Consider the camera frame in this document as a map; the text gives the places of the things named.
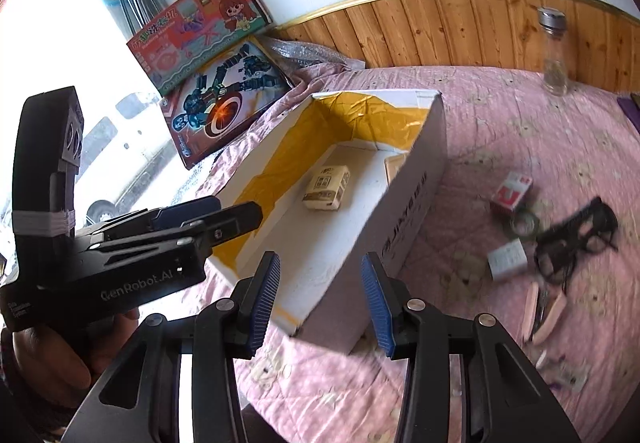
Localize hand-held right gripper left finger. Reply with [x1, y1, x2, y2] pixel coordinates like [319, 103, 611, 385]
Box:
[60, 250, 281, 443]

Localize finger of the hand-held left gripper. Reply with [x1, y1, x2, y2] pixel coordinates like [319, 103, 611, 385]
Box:
[181, 202, 264, 250]
[144, 196, 222, 230]

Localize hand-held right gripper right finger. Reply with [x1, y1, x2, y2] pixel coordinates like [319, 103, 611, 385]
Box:
[361, 252, 583, 443]

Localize white cardboard box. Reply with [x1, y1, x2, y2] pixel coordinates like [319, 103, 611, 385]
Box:
[207, 89, 448, 356]

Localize black glasses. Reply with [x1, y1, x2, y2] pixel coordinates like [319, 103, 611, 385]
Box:
[534, 196, 620, 285]

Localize person's left forearm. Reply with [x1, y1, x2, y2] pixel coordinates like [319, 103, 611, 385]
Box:
[0, 328, 76, 443]

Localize person's left hand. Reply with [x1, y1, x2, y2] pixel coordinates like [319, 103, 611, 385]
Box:
[12, 309, 142, 411]

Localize white van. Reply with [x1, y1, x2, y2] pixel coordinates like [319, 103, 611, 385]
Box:
[77, 92, 177, 225]

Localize beige paper packet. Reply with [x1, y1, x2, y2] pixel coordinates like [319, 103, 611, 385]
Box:
[301, 165, 351, 212]

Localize robot print toy box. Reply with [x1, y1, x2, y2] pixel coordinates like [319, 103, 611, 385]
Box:
[161, 35, 296, 170]

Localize green tape roll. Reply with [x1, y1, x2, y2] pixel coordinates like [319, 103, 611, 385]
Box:
[510, 208, 544, 239]

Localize red and white small box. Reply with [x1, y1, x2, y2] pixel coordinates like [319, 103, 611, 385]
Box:
[490, 171, 534, 216]

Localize clear bubble wrap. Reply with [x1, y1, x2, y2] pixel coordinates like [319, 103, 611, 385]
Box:
[255, 35, 368, 74]

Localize red cartoon toy box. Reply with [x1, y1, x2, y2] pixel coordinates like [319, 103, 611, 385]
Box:
[126, 0, 273, 96]

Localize small clear plastic bag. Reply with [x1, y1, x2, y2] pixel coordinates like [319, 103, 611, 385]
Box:
[552, 362, 589, 392]

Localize pink quilted blanket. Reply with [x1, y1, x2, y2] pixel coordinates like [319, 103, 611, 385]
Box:
[180, 63, 640, 443]

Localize glass bottle with metal cap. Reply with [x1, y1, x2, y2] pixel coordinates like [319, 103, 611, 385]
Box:
[536, 7, 570, 96]

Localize purple notebook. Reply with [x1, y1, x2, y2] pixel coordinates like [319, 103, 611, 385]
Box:
[617, 96, 640, 130]

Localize pink handled scissors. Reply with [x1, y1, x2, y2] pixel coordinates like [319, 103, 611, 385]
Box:
[521, 282, 569, 347]

